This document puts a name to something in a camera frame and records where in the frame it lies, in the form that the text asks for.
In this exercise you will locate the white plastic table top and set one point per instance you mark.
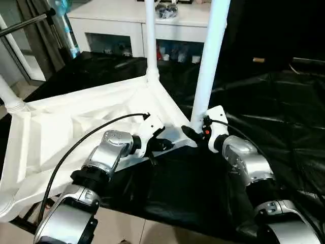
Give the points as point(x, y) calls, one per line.
point(63, 114)

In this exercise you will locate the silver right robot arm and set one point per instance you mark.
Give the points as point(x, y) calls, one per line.
point(243, 157)

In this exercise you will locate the black plastic mat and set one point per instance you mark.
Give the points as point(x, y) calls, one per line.
point(190, 183)

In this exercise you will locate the white cup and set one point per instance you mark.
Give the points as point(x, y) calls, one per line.
point(196, 59)

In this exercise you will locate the red and white bottle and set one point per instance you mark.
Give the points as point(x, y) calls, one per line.
point(159, 53)

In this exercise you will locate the small yellow label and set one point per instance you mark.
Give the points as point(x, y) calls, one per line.
point(259, 60)

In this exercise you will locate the clear bag of dark items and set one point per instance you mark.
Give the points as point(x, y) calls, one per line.
point(166, 11)

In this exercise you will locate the grey flat bar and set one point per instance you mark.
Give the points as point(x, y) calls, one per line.
point(308, 61)

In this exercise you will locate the white sideboard cabinet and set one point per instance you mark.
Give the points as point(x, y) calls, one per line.
point(106, 23)

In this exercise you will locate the grey brown curtain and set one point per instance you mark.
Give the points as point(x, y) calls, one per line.
point(45, 43)

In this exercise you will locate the white round pipe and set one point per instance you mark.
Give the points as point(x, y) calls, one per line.
point(26, 57)

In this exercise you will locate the grey metal pole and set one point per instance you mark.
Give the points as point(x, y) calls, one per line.
point(25, 24)

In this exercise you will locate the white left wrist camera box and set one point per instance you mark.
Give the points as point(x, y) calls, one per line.
point(149, 129)

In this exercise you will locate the black metal stand frame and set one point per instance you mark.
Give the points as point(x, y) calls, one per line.
point(30, 216)

